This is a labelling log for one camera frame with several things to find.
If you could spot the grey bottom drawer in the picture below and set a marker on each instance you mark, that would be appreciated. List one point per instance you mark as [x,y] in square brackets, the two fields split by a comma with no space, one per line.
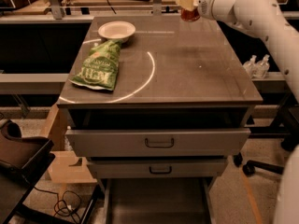
[158,201]

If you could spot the green chip bag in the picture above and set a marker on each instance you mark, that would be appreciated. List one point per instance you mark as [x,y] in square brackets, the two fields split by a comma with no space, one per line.
[99,70]

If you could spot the wooden box on floor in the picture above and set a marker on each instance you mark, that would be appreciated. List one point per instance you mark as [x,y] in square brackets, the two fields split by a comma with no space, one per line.
[66,168]

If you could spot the grey drawer cabinet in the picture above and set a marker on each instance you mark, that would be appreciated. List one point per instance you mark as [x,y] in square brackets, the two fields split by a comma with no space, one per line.
[173,75]

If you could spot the red coke can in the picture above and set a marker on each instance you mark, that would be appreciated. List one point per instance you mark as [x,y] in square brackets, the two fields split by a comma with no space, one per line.
[187,15]

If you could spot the brown padded chair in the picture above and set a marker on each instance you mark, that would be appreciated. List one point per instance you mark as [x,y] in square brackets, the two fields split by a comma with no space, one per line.
[23,160]

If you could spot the clear pump bottle right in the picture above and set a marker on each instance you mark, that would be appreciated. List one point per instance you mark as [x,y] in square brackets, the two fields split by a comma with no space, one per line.
[261,67]

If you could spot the grey middle drawer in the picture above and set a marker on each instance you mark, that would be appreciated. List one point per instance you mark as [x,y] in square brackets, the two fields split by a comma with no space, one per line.
[157,168]

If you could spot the grey drawer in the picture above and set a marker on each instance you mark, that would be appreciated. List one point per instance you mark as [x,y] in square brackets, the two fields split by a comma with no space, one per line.
[157,143]
[157,168]
[158,201]

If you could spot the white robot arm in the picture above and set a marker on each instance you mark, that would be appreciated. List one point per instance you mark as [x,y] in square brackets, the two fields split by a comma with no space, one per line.
[263,19]

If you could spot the clear pump bottle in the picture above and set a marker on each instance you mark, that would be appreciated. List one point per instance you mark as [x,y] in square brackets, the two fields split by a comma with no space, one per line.
[250,65]
[261,67]

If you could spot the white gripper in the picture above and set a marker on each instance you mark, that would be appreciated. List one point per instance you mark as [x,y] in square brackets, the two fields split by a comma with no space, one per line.
[206,3]

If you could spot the clear pump bottle left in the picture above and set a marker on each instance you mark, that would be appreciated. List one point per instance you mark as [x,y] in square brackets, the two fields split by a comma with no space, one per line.
[250,65]

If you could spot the white bowl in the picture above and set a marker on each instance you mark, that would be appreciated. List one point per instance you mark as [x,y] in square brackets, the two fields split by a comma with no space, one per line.
[117,30]

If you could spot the grey top drawer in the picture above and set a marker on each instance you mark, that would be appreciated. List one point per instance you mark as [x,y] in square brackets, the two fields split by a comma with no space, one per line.
[157,143]

